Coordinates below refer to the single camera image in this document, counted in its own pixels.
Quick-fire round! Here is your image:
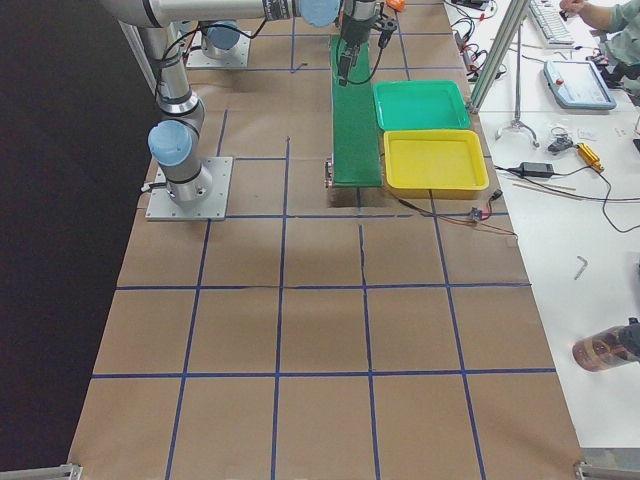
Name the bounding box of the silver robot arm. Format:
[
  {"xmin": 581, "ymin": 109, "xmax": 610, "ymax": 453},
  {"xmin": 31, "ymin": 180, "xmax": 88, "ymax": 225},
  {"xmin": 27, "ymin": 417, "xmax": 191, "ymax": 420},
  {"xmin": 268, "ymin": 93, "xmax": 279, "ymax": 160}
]
[
  {"xmin": 102, "ymin": 1, "xmax": 397, "ymax": 207},
  {"xmin": 190, "ymin": 19, "xmax": 251, "ymax": 60}
]

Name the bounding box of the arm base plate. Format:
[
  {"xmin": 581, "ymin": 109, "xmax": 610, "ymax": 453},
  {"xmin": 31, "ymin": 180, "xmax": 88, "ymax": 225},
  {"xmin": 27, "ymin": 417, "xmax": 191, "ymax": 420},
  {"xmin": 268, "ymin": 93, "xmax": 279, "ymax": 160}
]
[
  {"xmin": 145, "ymin": 157, "xmax": 234, "ymax": 221},
  {"xmin": 186, "ymin": 34, "xmax": 250, "ymax": 70}
]

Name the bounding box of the yellow plastic tray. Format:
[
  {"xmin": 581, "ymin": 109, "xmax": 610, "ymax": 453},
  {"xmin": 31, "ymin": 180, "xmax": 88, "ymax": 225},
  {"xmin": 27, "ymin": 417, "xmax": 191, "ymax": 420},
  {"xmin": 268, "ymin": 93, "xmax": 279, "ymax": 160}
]
[{"xmin": 383, "ymin": 129, "xmax": 490, "ymax": 199}]

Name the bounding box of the seated person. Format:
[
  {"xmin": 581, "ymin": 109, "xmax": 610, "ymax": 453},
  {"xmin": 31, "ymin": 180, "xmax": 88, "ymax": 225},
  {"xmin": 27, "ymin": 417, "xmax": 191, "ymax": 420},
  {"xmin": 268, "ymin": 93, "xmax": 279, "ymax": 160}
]
[{"xmin": 559, "ymin": 0, "xmax": 639, "ymax": 77}]

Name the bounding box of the silver hex key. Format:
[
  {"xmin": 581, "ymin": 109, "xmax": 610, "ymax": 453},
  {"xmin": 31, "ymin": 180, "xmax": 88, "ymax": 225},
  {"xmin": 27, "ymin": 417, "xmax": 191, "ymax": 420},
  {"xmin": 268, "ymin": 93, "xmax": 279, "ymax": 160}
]
[{"xmin": 574, "ymin": 255, "xmax": 588, "ymax": 280}]

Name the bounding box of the aluminium frame post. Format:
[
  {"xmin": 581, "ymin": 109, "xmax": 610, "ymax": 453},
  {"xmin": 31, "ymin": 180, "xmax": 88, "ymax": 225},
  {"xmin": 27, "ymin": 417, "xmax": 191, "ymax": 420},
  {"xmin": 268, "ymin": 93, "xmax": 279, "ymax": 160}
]
[{"xmin": 467, "ymin": 0, "xmax": 528, "ymax": 114}]

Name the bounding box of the green conveyor belt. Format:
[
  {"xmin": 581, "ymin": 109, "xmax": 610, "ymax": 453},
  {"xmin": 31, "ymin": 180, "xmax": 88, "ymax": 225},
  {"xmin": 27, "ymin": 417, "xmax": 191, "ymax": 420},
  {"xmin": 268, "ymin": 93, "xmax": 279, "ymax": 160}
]
[{"xmin": 325, "ymin": 35, "xmax": 382, "ymax": 188}]

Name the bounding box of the right teach pendant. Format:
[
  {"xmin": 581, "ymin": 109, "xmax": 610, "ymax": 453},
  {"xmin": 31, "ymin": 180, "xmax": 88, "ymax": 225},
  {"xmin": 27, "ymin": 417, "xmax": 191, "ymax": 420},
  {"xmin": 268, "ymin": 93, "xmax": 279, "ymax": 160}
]
[{"xmin": 543, "ymin": 60, "xmax": 617, "ymax": 111}]

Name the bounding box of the brown drink bottle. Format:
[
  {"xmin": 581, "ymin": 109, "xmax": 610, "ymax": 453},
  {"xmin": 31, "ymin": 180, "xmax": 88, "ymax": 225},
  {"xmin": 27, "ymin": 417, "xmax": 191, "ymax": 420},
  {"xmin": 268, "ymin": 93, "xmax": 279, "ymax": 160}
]
[{"xmin": 572, "ymin": 317, "xmax": 639, "ymax": 372}]

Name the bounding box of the green plastic tray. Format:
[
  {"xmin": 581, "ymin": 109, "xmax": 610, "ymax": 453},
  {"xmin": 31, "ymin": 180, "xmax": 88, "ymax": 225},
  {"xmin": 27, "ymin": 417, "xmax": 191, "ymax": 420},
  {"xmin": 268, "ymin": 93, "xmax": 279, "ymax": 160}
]
[{"xmin": 373, "ymin": 80, "xmax": 471, "ymax": 131}]

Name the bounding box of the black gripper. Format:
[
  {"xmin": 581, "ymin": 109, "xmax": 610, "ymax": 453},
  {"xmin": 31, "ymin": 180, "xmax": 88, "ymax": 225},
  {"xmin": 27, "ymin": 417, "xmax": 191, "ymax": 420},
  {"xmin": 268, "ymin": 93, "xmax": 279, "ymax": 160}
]
[{"xmin": 337, "ymin": 10, "xmax": 398, "ymax": 86}]

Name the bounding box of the black power adapter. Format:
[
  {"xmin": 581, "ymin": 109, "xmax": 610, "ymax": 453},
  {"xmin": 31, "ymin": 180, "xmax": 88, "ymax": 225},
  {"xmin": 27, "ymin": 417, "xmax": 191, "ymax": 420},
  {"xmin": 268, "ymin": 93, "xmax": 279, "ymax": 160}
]
[{"xmin": 519, "ymin": 162, "xmax": 555, "ymax": 178}]

